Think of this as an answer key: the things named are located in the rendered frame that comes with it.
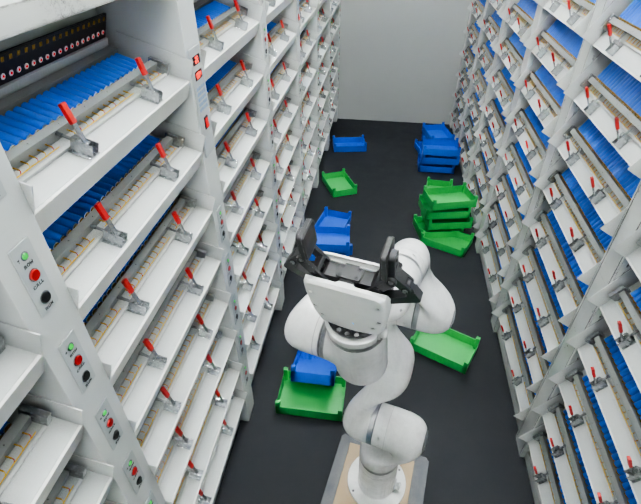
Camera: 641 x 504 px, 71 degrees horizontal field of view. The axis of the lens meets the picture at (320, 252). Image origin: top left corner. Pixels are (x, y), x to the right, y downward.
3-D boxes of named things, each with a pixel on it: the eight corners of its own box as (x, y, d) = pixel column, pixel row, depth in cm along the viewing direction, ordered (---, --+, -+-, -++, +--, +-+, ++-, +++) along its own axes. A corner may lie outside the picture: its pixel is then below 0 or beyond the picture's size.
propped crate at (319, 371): (301, 348, 236) (301, 334, 234) (340, 352, 234) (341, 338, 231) (290, 381, 208) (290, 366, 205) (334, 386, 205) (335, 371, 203)
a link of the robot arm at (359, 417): (391, 463, 122) (335, 442, 127) (401, 432, 132) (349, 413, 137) (424, 304, 101) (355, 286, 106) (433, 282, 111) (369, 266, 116)
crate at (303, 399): (346, 384, 219) (346, 373, 214) (341, 421, 203) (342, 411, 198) (284, 376, 222) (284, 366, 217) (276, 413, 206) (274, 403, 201)
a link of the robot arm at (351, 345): (379, 361, 59) (379, 352, 56) (317, 341, 62) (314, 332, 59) (397, 307, 63) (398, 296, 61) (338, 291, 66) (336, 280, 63)
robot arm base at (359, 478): (411, 465, 153) (417, 438, 141) (396, 522, 140) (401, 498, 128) (358, 444, 159) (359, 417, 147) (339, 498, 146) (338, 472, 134)
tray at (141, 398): (218, 270, 149) (224, 249, 143) (133, 442, 102) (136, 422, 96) (159, 249, 147) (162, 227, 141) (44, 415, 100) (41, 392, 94)
